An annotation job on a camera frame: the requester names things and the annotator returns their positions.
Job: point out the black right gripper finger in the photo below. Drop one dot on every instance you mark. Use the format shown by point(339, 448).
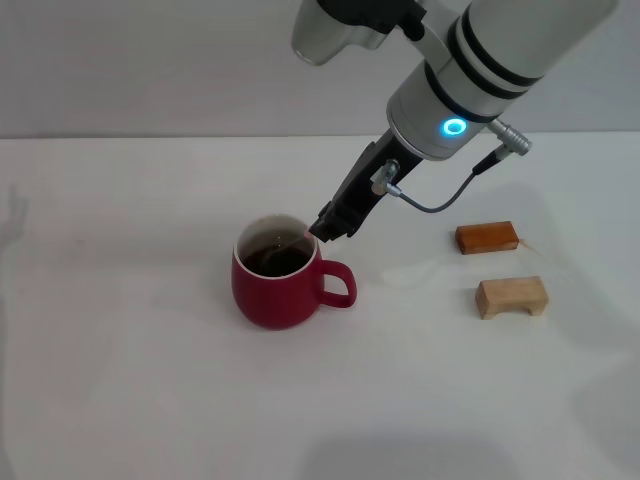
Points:
point(342, 227)
point(320, 230)

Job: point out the dark coffee liquid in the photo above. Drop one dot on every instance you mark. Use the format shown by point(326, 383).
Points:
point(265, 262)

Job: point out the light notched wooden block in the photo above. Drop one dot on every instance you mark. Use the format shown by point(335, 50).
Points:
point(505, 295)

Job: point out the red ceramic mug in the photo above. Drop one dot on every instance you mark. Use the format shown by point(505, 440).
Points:
point(280, 300)

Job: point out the dark orange wooden block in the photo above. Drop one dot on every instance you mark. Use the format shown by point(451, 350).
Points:
point(485, 237)

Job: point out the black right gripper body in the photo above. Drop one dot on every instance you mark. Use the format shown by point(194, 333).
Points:
point(362, 190)

